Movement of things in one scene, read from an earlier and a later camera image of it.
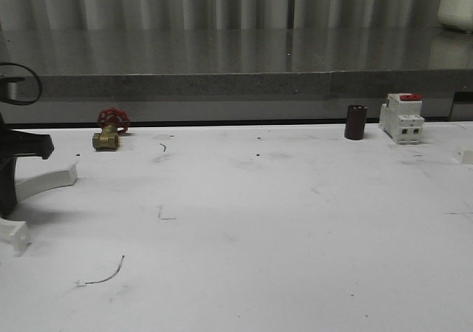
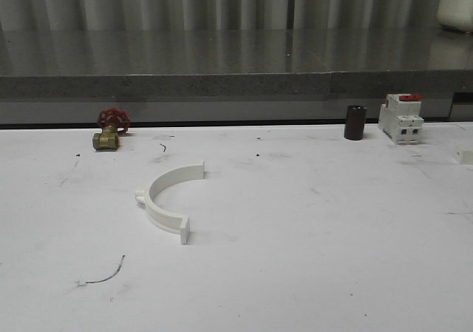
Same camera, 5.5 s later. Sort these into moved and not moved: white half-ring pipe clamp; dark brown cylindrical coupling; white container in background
Moved: white half-ring pipe clamp
Not moved: dark brown cylindrical coupling; white container in background
